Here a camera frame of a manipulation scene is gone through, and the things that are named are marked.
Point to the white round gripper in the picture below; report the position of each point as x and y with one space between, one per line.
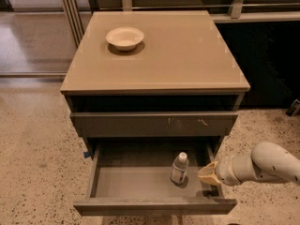
223 170

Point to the clear plastic water bottle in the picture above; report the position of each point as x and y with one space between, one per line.
179 168

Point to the dark robot base foot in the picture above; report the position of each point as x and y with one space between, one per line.
294 108

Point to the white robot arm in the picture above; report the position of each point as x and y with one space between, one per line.
265 163

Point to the open middle drawer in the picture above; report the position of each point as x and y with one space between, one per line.
134 179

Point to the grey drawer cabinet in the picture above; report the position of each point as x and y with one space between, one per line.
182 65

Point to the closed top drawer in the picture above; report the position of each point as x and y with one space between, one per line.
152 124

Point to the blue tape piece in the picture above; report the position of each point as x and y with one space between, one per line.
86 154

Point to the white ceramic bowl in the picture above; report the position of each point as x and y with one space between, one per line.
125 38

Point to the metal window frame rail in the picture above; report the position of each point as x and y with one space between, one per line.
74 20

